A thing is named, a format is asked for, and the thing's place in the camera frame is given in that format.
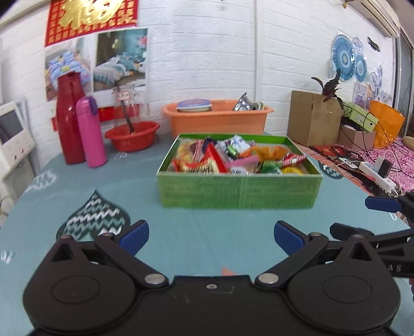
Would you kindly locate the purple leafy plant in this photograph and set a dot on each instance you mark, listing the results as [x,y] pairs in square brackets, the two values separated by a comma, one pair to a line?
[330,89]

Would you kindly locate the bedding poster with teal room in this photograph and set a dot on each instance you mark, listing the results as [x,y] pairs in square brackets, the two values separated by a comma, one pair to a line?
[121,58]

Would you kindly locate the black wall rack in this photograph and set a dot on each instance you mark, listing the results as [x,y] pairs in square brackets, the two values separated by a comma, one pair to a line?
[374,43]

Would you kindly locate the green cardboard box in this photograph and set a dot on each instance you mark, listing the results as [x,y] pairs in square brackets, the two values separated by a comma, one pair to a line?
[200,194]

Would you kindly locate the white air conditioner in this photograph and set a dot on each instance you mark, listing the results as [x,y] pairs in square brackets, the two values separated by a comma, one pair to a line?
[378,17]

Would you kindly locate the white wall pipe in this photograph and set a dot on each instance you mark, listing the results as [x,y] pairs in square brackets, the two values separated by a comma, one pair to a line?
[257,48]

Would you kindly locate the small cardboard box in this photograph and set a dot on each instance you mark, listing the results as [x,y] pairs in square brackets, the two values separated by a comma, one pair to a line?
[355,139]

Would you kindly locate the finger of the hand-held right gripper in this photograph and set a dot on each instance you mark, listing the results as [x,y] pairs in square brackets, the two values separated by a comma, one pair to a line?
[381,235]
[381,203]

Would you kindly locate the blue white paper ornaments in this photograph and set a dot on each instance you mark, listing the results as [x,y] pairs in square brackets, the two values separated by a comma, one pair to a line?
[379,82]

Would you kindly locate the glass sliding door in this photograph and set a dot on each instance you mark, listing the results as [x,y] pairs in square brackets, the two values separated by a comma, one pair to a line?
[406,71]

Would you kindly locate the white machine with screen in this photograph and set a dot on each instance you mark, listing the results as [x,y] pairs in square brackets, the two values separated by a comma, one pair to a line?
[14,145]

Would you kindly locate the pile of assorted snacks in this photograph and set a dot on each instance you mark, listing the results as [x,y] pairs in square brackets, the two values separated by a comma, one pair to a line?
[226,155]

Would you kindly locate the orange plastic basin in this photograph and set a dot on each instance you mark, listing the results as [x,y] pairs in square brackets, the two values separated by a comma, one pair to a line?
[220,122]

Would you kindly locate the small blue paper fan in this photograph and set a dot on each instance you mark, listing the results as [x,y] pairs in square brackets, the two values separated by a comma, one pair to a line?
[356,44]

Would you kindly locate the green shoe box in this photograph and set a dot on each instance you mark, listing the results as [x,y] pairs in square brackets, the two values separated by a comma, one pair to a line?
[360,116]

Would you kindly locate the framed picture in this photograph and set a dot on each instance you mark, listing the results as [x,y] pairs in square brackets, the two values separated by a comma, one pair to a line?
[360,93]

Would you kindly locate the orange bag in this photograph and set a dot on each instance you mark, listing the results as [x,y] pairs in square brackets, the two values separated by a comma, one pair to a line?
[388,126]

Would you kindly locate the pink thermos bottle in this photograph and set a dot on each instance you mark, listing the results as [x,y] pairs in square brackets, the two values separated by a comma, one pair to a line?
[92,135]

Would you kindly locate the red tall bottle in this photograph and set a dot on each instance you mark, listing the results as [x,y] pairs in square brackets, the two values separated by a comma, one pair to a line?
[68,122]

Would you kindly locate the black charger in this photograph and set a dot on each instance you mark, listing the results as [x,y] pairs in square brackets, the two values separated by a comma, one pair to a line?
[385,168]

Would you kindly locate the clear glass jar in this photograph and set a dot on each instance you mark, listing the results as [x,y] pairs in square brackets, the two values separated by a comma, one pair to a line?
[127,110]

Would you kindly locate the red plaid cloth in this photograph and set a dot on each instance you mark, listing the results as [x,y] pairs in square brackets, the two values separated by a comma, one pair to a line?
[326,163]

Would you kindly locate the steel pot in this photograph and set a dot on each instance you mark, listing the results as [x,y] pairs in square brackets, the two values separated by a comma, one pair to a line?
[244,102]

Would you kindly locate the blue round plate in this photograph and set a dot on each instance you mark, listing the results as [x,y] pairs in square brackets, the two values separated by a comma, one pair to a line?
[194,106]

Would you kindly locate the bedding poster with blue quilt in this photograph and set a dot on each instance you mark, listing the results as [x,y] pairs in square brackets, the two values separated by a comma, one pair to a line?
[53,64]

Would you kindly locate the large blue paper fan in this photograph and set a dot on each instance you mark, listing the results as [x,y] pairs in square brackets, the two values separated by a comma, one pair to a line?
[342,58]

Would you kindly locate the small green bowl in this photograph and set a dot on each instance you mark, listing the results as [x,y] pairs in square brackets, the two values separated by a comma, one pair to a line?
[258,106]

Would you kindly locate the red gold wall hanging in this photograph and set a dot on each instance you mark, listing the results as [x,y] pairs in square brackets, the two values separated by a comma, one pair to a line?
[90,19]

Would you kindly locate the red box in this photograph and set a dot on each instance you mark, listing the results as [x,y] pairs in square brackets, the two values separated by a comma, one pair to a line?
[105,114]

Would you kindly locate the large cardboard box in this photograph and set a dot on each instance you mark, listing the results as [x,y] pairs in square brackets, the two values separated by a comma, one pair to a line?
[310,122]

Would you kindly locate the teal patterned tablecloth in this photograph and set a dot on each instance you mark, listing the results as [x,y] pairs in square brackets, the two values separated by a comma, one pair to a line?
[194,232]

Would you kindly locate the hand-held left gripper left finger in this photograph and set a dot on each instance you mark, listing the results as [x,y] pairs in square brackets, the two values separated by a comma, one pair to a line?
[135,232]

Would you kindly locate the pink floral bed sheet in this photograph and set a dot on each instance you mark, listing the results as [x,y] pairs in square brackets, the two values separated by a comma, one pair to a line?
[404,164]

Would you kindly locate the red plastic basin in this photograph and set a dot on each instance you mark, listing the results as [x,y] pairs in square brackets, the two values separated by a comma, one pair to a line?
[132,139]

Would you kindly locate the medium blue paper fan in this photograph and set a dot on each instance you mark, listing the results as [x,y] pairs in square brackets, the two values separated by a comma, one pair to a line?
[361,68]

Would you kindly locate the red envelopes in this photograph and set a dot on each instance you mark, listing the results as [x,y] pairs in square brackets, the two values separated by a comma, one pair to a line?
[330,151]

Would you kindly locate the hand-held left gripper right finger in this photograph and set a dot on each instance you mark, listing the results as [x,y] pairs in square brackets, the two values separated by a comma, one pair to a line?
[286,236]

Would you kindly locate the woven straw cushion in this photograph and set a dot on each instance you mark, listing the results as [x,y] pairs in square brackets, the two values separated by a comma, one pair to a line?
[408,141]

